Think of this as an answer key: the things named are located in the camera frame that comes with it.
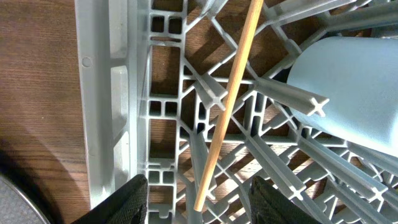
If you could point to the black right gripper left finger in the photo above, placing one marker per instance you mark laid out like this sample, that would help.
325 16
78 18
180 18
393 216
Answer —
127 205

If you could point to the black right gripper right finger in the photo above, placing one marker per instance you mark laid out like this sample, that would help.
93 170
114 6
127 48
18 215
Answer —
268 205

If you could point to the light blue cup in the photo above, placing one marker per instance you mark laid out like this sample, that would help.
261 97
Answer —
359 76

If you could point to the wooden chopstick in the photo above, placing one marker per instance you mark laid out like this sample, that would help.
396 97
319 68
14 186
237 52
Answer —
235 77

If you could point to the grey plastic dishwasher rack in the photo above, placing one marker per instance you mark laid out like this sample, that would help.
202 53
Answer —
150 72

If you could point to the round black tray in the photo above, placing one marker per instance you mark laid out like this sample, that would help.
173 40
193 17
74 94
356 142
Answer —
16 207

